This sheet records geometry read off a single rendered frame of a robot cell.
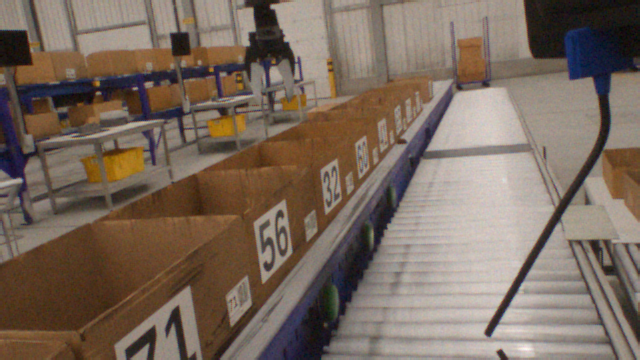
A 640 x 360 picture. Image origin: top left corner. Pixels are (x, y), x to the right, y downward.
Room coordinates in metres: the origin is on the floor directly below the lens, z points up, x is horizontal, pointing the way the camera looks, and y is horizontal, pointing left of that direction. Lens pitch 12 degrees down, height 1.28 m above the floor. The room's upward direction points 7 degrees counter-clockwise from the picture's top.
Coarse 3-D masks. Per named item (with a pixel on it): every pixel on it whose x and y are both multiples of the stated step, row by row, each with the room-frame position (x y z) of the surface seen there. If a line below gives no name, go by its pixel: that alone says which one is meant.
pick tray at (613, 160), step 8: (608, 152) 1.91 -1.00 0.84; (616, 152) 1.90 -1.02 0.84; (624, 152) 1.89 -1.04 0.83; (632, 152) 1.89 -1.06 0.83; (608, 160) 1.74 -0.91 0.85; (616, 160) 1.90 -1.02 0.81; (624, 160) 1.89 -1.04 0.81; (632, 160) 1.89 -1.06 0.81; (608, 168) 1.73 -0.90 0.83; (616, 168) 1.66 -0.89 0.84; (624, 168) 1.65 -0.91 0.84; (632, 168) 1.64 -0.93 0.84; (608, 176) 1.74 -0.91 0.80; (616, 176) 1.66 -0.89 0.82; (608, 184) 1.75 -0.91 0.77; (616, 184) 1.66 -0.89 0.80; (616, 192) 1.66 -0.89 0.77
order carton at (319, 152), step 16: (256, 144) 1.71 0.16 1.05; (272, 144) 1.70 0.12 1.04; (288, 144) 1.69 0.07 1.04; (304, 144) 1.67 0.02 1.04; (320, 144) 1.66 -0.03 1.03; (336, 144) 1.49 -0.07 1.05; (224, 160) 1.50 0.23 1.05; (240, 160) 1.59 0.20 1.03; (256, 160) 1.69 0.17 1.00; (272, 160) 1.70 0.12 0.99; (288, 160) 1.69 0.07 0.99; (304, 160) 1.67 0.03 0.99; (320, 160) 1.33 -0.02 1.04; (320, 176) 1.31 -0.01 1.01; (320, 192) 1.30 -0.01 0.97; (352, 192) 1.59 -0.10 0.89; (320, 208) 1.28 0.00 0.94; (336, 208) 1.41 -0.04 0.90; (320, 224) 1.27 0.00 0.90
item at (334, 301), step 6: (330, 288) 1.04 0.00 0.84; (330, 294) 1.02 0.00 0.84; (336, 294) 1.05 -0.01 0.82; (330, 300) 1.02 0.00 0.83; (336, 300) 1.04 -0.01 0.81; (330, 306) 1.01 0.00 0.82; (336, 306) 1.04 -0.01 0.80; (330, 312) 1.01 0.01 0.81; (336, 312) 1.04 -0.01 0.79; (330, 318) 1.01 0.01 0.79
